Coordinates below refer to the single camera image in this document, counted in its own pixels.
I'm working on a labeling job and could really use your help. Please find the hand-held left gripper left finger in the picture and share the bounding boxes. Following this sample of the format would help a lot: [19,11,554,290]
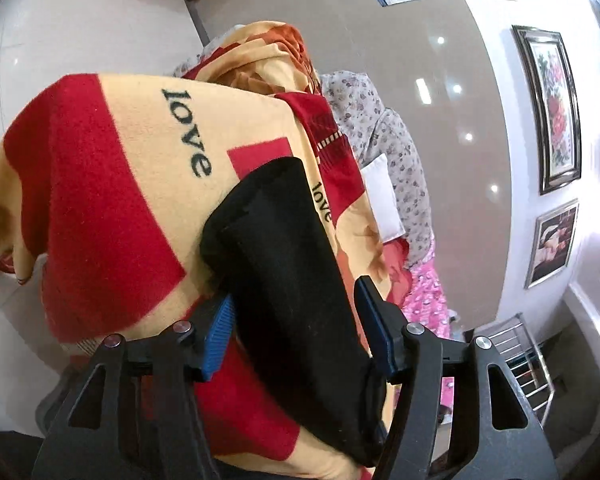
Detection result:
[30,292,236,480]

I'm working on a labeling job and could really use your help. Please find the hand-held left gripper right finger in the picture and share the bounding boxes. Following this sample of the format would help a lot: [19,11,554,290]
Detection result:
[355,275,561,480]

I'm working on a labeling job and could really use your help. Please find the black pants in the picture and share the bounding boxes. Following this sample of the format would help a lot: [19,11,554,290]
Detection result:
[200,156,396,468]

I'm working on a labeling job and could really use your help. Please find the pink printed blanket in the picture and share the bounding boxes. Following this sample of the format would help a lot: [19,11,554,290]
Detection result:
[402,240,456,411]

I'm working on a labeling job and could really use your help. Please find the white pillow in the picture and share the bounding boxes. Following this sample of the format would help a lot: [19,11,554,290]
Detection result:
[361,154,407,243]

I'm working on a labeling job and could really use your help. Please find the metal drying rack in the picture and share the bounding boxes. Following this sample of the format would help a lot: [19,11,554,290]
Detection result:
[472,312,556,423]

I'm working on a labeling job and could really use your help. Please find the orange red printed blanket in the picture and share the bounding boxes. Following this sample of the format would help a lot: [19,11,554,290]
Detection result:
[0,21,416,480]

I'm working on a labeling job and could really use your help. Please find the grey floral bed cover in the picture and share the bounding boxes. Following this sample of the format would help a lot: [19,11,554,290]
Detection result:
[172,30,433,268]

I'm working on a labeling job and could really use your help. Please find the framed photo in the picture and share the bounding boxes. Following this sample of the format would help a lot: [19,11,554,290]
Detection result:
[524,199,580,290]

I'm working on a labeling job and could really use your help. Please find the framed flower painting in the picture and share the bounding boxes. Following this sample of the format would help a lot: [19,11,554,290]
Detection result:
[511,24,582,196]

